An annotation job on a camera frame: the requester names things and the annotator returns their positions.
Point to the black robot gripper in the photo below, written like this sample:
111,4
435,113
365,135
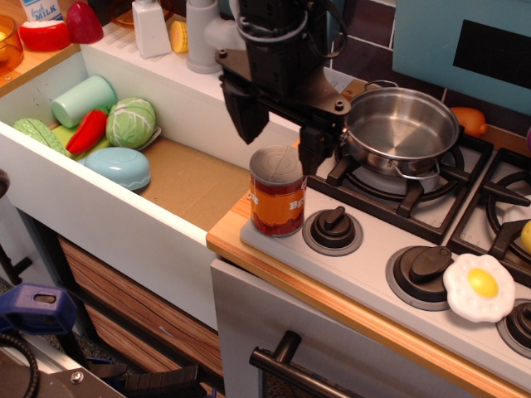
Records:
281,72

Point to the orange toy bean can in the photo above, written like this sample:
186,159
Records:
277,190

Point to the stainless steel pot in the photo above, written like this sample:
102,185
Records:
399,132

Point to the black left stove knob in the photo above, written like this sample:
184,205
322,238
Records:
333,232

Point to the black stove knob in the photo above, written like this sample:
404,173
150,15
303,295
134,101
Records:
333,232
415,275
514,329

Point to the grey toy faucet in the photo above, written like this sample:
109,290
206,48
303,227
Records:
208,33

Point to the yellow toy corn piece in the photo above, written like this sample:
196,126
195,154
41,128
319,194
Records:
179,37

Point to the green toy cabbage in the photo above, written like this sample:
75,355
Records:
131,123

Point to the light blue toy bowl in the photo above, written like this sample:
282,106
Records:
127,167

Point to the white soap dispenser bottle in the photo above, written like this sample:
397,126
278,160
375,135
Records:
150,29

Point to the black left burner grate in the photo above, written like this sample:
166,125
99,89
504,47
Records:
425,208

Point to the black burner grate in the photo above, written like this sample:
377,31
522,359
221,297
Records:
496,214
425,208

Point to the mint green toy cup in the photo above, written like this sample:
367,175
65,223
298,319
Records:
95,92

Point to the orange transparent bowl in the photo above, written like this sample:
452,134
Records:
121,13

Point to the orange toy carrot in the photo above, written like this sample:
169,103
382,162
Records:
472,120

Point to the red toy chili pepper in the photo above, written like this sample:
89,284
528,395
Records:
89,132

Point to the black middle stove knob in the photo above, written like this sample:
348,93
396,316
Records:
415,275

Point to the dark red toy pepper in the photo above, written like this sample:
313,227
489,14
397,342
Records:
83,23

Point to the red toy cheese wheel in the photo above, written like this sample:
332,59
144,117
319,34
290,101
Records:
50,35

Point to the black right burner grate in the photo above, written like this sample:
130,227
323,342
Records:
496,214

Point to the toy fried egg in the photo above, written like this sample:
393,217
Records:
479,288

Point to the yellow toy lemon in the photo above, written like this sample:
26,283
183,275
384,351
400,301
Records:
525,236

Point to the toy milk carton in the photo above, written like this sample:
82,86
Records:
42,10

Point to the orange transparent cup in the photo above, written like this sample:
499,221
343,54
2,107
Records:
11,46

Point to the black right stove knob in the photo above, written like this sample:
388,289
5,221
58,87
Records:
514,329

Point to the blue clamp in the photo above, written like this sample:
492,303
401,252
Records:
37,310

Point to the black oven door handle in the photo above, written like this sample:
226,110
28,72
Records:
278,364

